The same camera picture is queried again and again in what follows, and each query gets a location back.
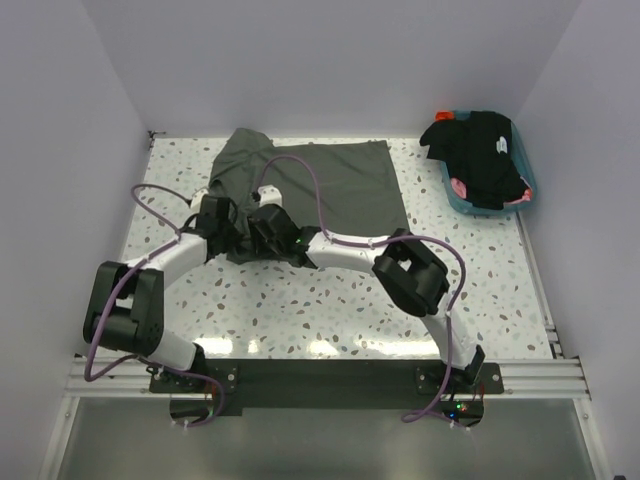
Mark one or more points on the aluminium frame rail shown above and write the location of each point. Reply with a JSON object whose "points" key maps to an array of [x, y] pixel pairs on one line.
{"points": [[521, 379]]}

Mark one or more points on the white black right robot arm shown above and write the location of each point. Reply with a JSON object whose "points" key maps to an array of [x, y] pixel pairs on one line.
{"points": [[412, 275]]}

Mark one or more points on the grey t shirt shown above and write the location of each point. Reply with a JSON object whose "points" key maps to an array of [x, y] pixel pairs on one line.
{"points": [[350, 188]]}

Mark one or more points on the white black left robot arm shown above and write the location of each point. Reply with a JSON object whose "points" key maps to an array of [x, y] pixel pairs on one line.
{"points": [[125, 316]]}

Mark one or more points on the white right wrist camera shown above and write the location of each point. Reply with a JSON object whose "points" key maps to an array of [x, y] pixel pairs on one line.
{"points": [[268, 194]]}

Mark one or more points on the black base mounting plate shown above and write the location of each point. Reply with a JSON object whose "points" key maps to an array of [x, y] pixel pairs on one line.
{"points": [[326, 384]]}

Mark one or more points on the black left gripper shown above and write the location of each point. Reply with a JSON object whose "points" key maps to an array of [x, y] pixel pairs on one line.
{"points": [[225, 247]]}

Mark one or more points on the teal plastic laundry basket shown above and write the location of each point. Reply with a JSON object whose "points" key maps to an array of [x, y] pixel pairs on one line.
{"points": [[500, 200]]}

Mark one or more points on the orange garment in basket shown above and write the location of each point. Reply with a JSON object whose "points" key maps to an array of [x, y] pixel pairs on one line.
{"points": [[444, 116]]}

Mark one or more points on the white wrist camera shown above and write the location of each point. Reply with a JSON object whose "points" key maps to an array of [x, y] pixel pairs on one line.
{"points": [[268, 194], [197, 198]]}

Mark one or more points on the pink garment in basket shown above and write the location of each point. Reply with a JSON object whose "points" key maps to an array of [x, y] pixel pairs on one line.
{"points": [[459, 188]]}

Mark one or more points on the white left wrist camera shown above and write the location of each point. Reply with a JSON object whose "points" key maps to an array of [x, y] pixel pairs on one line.
{"points": [[197, 198]]}

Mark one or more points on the black t shirt in basket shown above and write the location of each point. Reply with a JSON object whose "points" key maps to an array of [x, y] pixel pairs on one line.
{"points": [[480, 155]]}

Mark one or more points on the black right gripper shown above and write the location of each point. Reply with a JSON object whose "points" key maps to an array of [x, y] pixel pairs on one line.
{"points": [[260, 247]]}

